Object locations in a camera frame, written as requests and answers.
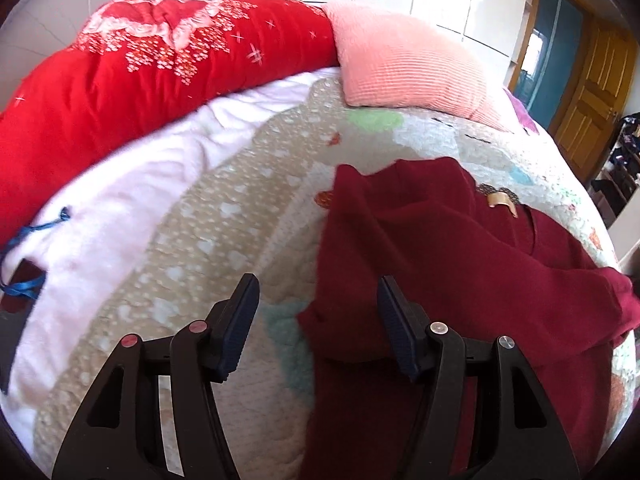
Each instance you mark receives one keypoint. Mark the heart pattern quilted bedspread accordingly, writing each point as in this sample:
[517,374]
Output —
[260,212]

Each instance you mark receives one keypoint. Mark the pink corduroy pillow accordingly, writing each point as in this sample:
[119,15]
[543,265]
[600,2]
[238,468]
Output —
[398,61]

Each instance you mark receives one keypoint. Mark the purple cloth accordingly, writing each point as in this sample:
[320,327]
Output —
[521,113]

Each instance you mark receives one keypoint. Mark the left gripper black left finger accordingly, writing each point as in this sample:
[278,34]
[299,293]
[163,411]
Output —
[116,432]

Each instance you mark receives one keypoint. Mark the red floral quilted duvet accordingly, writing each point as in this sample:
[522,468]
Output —
[136,66]

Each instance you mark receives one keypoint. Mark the dark red knit sweater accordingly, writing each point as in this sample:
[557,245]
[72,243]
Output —
[484,271]

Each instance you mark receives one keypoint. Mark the wooden door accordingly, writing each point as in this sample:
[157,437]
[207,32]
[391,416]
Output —
[587,126]

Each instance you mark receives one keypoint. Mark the black smartphone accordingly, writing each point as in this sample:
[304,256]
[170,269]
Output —
[17,301]

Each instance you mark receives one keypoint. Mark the cluttered shelf rack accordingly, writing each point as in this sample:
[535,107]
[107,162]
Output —
[612,190]

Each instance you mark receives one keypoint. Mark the round beige headboard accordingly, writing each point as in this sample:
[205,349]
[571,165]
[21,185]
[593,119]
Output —
[34,30]

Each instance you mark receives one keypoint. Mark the white fleece blanket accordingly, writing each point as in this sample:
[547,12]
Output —
[95,230]

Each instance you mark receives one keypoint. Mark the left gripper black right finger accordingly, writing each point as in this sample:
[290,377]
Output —
[516,432]

